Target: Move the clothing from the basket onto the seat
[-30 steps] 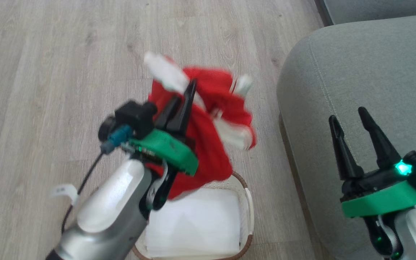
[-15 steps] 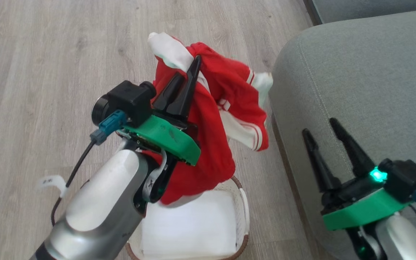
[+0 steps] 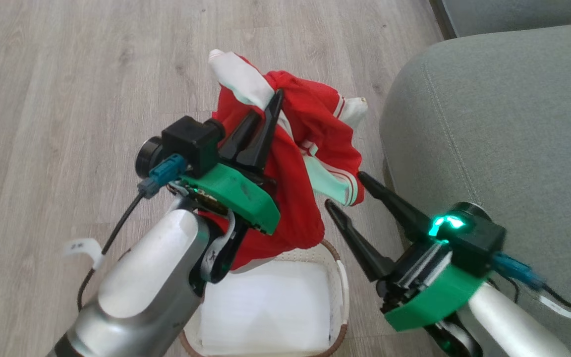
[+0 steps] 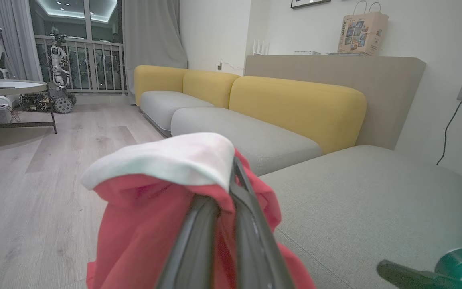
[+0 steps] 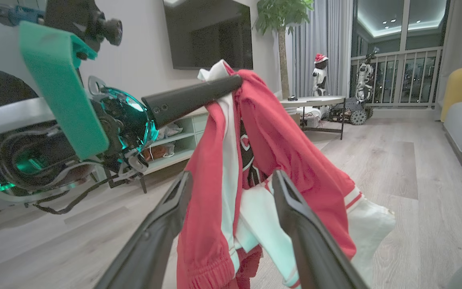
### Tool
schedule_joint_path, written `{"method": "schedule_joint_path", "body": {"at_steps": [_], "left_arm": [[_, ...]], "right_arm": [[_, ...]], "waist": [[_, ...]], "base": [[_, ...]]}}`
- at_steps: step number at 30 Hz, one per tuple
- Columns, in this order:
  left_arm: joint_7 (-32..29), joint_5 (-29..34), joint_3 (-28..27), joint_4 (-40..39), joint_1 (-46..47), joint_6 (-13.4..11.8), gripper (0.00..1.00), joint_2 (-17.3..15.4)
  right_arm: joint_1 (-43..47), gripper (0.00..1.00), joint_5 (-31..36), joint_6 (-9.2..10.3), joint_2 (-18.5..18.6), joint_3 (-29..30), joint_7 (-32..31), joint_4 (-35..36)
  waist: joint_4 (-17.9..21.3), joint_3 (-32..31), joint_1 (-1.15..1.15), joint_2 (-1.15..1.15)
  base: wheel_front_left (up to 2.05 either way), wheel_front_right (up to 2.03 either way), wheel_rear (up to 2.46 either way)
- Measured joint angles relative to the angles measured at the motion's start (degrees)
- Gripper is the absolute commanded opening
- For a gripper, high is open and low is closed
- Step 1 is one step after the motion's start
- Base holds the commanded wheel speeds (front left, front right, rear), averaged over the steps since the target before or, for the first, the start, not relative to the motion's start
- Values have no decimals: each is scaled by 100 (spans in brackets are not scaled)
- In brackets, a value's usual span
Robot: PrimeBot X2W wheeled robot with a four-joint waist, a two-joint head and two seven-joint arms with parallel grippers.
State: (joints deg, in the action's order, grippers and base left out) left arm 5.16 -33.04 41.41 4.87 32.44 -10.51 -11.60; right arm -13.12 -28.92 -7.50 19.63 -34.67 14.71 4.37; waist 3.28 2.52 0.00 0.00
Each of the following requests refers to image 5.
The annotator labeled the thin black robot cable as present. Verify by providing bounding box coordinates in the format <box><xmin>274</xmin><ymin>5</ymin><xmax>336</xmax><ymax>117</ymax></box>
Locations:
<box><xmin>0</xmin><ymin>173</ymin><xmax>148</xmax><ymax>220</ymax></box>

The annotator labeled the grey sheer curtain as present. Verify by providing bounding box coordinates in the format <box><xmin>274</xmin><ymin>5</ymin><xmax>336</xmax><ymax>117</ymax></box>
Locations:
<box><xmin>293</xmin><ymin>0</ymin><xmax>354</xmax><ymax>98</ymax></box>

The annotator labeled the black wall television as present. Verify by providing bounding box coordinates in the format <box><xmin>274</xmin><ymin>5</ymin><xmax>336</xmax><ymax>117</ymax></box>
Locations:
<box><xmin>163</xmin><ymin>0</ymin><xmax>254</xmax><ymax>71</ymax></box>

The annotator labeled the white open shelf cabinet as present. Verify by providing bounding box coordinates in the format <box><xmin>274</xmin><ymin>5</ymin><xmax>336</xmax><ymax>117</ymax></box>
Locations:
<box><xmin>142</xmin><ymin>107</ymin><xmax>210</xmax><ymax>176</ymax></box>

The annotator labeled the white item in shelf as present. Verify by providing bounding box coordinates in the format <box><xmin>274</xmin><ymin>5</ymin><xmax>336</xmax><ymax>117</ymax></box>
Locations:
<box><xmin>158</xmin><ymin>122</ymin><xmax>184</xmax><ymax>140</ymax></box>

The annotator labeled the white table with black legs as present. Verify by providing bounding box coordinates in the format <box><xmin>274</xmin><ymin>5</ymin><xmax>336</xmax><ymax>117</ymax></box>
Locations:
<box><xmin>281</xmin><ymin>96</ymin><xmax>346</xmax><ymax>140</ymax></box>

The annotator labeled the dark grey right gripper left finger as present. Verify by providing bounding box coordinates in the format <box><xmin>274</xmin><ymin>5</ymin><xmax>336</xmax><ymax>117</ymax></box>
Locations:
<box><xmin>95</xmin><ymin>171</ymin><xmax>194</xmax><ymax>289</ymax></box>

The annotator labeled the orange item in shelf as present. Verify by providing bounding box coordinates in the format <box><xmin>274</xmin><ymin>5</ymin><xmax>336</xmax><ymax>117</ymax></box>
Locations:
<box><xmin>143</xmin><ymin>144</ymin><xmax>170</xmax><ymax>162</ymax></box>

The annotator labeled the white clutter under table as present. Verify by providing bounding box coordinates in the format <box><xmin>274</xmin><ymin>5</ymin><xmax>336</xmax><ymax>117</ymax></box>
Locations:
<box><xmin>300</xmin><ymin>105</ymin><xmax>329</xmax><ymax>129</ymax></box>

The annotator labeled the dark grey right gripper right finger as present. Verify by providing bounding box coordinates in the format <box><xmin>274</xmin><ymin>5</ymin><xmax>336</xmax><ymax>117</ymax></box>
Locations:
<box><xmin>272</xmin><ymin>169</ymin><xmax>370</xmax><ymax>289</ymax></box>

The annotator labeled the green potted tree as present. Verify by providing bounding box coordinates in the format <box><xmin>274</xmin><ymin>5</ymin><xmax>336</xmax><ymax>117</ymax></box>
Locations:
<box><xmin>254</xmin><ymin>0</ymin><xmax>315</xmax><ymax>101</ymax></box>

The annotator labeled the silver wheeled robot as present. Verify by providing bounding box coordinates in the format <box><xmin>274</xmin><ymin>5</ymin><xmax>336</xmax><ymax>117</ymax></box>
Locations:
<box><xmin>327</xmin><ymin>47</ymin><xmax>380</xmax><ymax>126</ymax></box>

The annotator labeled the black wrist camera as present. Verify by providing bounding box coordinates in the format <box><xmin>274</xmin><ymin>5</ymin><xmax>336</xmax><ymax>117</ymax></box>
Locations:
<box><xmin>45</xmin><ymin>0</ymin><xmax>123</xmax><ymax>53</ymax></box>

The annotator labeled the red and white jacket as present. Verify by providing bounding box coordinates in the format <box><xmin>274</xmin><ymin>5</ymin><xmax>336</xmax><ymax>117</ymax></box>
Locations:
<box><xmin>176</xmin><ymin>59</ymin><xmax>397</xmax><ymax>289</ymax></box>

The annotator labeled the small white robot red hat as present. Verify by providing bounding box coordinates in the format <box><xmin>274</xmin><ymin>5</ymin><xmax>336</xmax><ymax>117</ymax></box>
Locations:
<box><xmin>311</xmin><ymin>53</ymin><xmax>330</xmax><ymax>97</ymax></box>

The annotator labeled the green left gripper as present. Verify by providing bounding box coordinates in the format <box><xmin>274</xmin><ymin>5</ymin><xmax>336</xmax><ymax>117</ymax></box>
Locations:
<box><xmin>18</xmin><ymin>21</ymin><xmax>160</xmax><ymax>174</ymax></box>

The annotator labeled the white balcony railing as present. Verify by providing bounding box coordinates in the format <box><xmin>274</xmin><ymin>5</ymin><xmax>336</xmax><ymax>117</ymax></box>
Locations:
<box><xmin>350</xmin><ymin>46</ymin><xmax>444</xmax><ymax>109</ymax></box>

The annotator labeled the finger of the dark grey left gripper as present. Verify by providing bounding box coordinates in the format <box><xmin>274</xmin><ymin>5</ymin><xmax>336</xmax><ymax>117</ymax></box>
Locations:
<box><xmin>142</xmin><ymin>74</ymin><xmax>243</xmax><ymax>128</ymax></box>

